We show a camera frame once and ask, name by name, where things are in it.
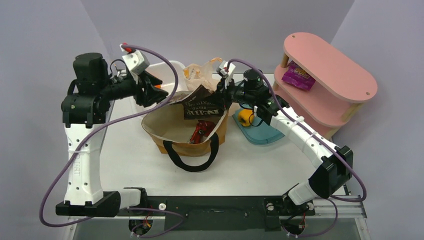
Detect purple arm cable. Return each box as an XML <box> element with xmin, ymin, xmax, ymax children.
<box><xmin>227</xmin><ymin>58</ymin><xmax>368</xmax><ymax>239</ymax></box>
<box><xmin>39</xmin><ymin>43</ymin><xmax>186</xmax><ymax>239</ymax></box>

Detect mustard tote bag black straps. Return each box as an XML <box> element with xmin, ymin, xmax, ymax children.
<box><xmin>141</xmin><ymin>92</ymin><xmax>230</xmax><ymax>173</ymax></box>

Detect red chip bag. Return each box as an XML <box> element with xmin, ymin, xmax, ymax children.
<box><xmin>189</xmin><ymin>120</ymin><xmax>216</xmax><ymax>144</ymax></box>

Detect yellow bell pepper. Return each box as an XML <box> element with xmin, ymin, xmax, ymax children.
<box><xmin>237</xmin><ymin>108</ymin><xmax>255</xmax><ymax>127</ymax></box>

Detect purple snack packet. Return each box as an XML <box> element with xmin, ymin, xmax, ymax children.
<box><xmin>281</xmin><ymin>61</ymin><xmax>316</xmax><ymax>91</ymax></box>

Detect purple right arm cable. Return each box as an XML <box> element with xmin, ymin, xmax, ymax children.
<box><xmin>227</xmin><ymin>58</ymin><xmax>368</xmax><ymax>239</ymax></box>

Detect brown snack bag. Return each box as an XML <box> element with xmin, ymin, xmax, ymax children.
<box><xmin>169</xmin><ymin>84</ymin><xmax>225</xmax><ymax>120</ymax></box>

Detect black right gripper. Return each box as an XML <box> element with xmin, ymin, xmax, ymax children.
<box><xmin>207</xmin><ymin>75</ymin><xmax>256</xmax><ymax>111</ymax></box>

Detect teal transparent plastic tub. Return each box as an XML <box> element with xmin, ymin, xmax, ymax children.
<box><xmin>232</xmin><ymin>104</ymin><xmax>285</xmax><ymax>145</ymax></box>

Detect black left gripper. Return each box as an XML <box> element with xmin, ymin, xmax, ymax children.
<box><xmin>99</xmin><ymin>69</ymin><xmax>168</xmax><ymax>106</ymax></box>

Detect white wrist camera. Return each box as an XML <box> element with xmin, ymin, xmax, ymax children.
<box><xmin>216</xmin><ymin>60</ymin><xmax>236</xmax><ymax>89</ymax></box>
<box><xmin>119</xmin><ymin>44</ymin><xmax>150</xmax><ymax>83</ymax></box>

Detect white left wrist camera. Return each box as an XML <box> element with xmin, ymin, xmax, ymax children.
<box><xmin>119</xmin><ymin>44</ymin><xmax>150</xmax><ymax>83</ymax></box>

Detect orange translucent plastic grocery bag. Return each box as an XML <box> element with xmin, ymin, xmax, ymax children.
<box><xmin>183</xmin><ymin>57</ymin><xmax>223</xmax><ymax>91</ymax></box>

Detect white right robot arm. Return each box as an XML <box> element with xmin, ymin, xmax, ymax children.
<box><xmin>216</xmin><ymin>67</ymin><xmax>354</xmax><ymax>215</ymax></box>

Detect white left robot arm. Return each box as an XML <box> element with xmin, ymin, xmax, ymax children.
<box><xmin>55</xmin><ymin>51</ymin><xmax>168</xmax><ymax>217</ymax></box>

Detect white perforated plastic basket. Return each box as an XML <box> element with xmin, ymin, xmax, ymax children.
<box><xmin>130</xmin><ymin>60</ymin><xmax>188</xmax><ymax>113</ymax></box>

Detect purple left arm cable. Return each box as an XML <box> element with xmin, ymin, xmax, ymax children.
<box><xmin>39</xmin><ymin>43</ymin><xmax>186</xmax><ymax>239</ymax></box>

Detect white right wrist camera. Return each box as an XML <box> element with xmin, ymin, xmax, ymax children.
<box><xmin>216</xmin><ymin>60</ymin><xmax>236</xmax><ymax>89</ymax></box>

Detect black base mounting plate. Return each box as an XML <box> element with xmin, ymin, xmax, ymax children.
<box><xmin>127</xmin><ymin>195</ymin><xmax>316</xmax><ymax>233</ymax></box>

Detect pink two-tier wooden shelf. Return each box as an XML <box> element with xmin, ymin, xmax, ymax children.
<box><xmin>273</xmin><ymin>32</ymin><xmax>378</xmax><ymax>139</ymax></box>

